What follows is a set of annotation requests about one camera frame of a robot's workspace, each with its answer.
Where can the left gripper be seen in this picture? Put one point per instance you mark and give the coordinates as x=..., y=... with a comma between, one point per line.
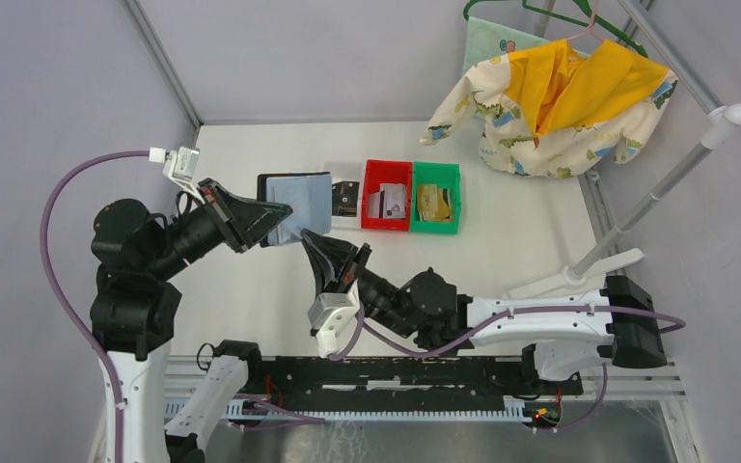
x=242, y=220

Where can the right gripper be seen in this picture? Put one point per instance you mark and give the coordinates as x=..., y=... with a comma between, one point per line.
x=340, y=253

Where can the black leather card holder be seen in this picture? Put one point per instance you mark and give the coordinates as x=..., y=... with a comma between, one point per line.
x=310, y=197

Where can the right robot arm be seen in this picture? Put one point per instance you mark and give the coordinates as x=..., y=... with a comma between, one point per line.
x=615, y=324

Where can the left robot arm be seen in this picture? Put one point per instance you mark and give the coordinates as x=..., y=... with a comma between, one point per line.
x=133, y=318

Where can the cards in red bin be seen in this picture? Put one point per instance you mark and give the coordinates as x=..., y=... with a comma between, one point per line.
x=388, y=203

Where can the cards in green bin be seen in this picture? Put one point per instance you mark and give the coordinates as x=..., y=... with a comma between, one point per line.
x=434, y=203

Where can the white plastic bin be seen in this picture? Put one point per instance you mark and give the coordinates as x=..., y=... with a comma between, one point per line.
x=347, y=178

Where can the red plastic bin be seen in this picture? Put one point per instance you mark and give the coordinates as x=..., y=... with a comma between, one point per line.
x=386, y=171

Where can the green plastic bin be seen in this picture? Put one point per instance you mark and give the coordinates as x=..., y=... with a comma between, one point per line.
x=445, y=175

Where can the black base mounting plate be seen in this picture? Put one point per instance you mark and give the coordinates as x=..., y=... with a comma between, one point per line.
x=399, y=384

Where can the yellow cream children's jacket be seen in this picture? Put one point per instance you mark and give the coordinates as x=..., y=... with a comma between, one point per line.
x=548, y=111

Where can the light green towel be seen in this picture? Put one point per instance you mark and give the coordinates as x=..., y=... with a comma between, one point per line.
x=487, y=40

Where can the pink clothes hanger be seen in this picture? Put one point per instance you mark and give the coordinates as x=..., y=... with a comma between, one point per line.
x=589, y=30

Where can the green clothes hanger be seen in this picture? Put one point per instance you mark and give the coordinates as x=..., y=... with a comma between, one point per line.
x=622, y=35

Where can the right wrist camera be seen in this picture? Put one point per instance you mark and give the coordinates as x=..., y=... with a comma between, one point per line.
x=329, y=315

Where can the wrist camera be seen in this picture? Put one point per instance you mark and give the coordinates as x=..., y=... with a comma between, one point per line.
x=180, y=167
x=329, y=315

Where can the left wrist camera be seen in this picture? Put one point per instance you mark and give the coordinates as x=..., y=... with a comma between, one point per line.
x=180, y=167

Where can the white cable tray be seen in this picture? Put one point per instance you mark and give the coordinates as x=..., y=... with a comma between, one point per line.
x=513, y=411

